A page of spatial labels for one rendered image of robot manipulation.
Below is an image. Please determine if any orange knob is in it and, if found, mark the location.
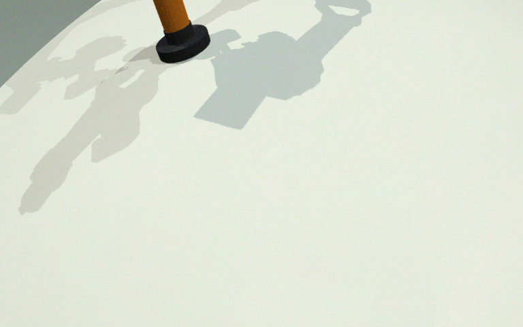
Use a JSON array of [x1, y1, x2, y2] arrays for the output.
[[153, 0, 190, 33]]

